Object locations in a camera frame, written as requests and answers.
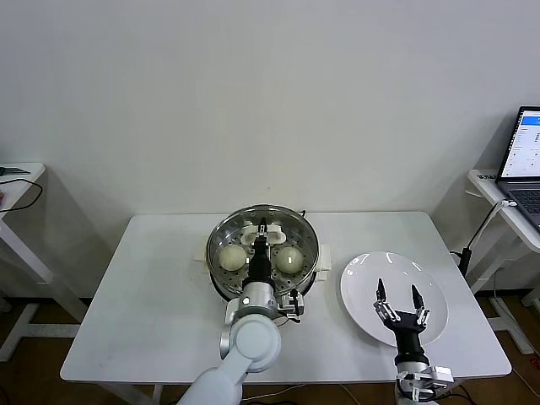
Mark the open grey laptop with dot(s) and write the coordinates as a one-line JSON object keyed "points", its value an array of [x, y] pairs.
{"points": [[523, 143]]}

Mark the black power adapter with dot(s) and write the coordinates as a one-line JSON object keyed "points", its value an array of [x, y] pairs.
{"points": [[464, 259]]}

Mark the round glass pot lid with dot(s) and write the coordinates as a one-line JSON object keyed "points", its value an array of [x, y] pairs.
{"points": [[278, 236]]}

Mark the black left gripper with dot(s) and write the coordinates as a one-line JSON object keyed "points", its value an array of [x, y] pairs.
{"points": [[260, 261]]}

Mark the white round plate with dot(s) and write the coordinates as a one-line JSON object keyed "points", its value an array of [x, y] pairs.
{"points": [[363, 295]]}

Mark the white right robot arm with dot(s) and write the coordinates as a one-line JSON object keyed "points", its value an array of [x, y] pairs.
{"points": [[411, 368]]}

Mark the stainless steel steamer basket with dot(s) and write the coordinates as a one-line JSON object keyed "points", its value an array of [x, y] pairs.
{"points": [[309, 279]]}

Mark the white steamed baozi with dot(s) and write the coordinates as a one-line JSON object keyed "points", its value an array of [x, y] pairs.
{"points": [[232, 258], [289, 259]]}

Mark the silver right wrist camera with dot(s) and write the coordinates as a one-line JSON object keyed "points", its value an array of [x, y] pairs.
{"points": [[441, 374]]}

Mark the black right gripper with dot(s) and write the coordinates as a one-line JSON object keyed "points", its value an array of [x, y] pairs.
{"points": [[407, 333]]}

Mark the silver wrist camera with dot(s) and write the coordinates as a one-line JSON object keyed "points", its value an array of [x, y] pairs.
{"points": [[293, 307], [441, 374]]}

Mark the white electric pot base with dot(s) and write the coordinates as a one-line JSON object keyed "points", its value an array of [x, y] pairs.
{"points": [[325, 257]]}

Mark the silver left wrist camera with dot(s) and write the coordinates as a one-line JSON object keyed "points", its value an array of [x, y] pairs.
{"points": [[293, 307]]}

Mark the small dark tool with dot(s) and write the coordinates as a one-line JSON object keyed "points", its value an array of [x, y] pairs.
{"points": [[12, 170]]}

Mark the white side table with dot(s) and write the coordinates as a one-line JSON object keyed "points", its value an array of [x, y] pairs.
{"points": [[485, 187], [17, 198]]}

